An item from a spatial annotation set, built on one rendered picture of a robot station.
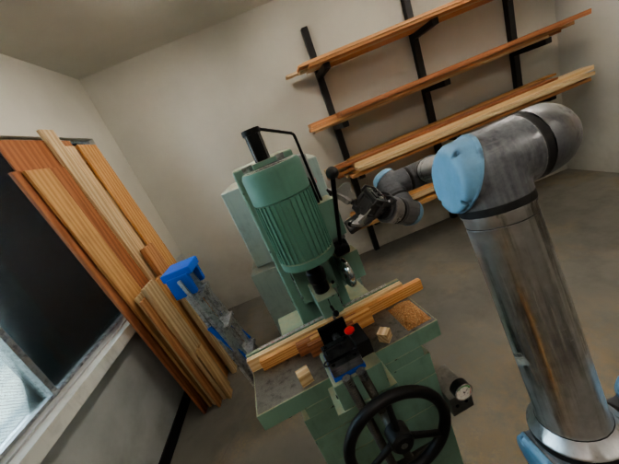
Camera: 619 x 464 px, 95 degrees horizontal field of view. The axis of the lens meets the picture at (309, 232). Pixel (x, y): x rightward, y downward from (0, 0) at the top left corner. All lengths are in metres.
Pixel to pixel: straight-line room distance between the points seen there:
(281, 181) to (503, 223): 0.49
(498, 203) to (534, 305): 0.18
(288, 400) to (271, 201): 0.56
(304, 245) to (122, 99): 2.85
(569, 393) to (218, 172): 2.98
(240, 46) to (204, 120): 0.76
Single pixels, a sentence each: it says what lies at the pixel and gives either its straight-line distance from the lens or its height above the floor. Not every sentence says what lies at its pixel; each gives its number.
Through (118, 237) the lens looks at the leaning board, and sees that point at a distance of 2.44.
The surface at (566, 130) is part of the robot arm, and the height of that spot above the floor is 1.42.
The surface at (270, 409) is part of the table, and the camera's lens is 0.95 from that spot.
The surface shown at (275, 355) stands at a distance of 1.03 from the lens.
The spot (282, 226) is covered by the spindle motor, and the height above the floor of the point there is 1.35.
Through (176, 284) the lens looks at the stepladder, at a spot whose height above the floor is 1.09.
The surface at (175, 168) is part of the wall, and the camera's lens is 3.26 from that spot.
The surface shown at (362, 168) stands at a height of 1.06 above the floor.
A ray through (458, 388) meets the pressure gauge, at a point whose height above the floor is 0.69.
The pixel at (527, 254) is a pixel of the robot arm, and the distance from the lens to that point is 0.56.
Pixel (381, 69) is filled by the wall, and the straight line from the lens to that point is 3.38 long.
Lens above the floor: 1.55
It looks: 19 degrees down
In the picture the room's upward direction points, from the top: 22 degrees counter-clockwise
